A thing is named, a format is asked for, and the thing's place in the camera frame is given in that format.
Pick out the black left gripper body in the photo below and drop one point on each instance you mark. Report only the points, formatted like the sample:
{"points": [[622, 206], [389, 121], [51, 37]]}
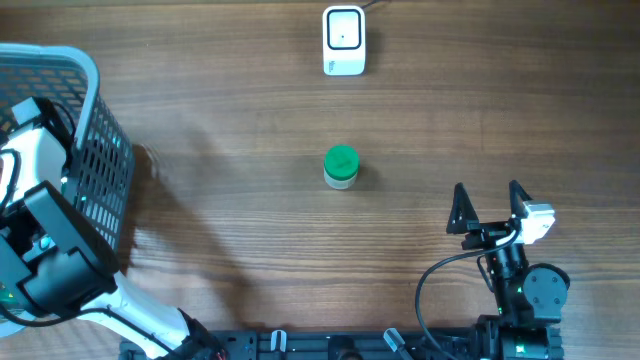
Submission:
{"points": [[68, 158]]}

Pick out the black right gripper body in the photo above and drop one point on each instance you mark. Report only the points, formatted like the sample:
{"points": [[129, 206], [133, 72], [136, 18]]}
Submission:
{"points": [[489, 233]]}

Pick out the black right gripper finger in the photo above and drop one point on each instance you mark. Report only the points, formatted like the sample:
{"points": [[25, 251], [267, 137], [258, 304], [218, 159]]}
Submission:
{"points": [[518, 198], [463, 218]]}

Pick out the green lidded plastic jar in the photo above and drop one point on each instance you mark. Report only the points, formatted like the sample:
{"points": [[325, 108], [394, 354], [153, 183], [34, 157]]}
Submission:
{"points": [[341, 166]]}

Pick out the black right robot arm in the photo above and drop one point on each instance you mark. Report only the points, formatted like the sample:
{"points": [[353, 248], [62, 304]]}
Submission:
{"points": [[529, 297]]}

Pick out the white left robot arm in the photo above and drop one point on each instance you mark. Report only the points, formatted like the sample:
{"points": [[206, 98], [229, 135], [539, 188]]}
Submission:
{"points": [[57, 266]]}

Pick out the white barcode scanner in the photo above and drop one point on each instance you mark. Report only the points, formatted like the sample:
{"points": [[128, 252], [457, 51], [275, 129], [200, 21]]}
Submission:
{"points": [[344, 40]]}

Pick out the grey plastic shopping basket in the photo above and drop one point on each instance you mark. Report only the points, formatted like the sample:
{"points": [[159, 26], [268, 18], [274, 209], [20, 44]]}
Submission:
{"points": [[97, 181]]}

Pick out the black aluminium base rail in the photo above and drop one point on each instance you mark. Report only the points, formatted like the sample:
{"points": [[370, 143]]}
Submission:
{"points": [[253, 345]]}

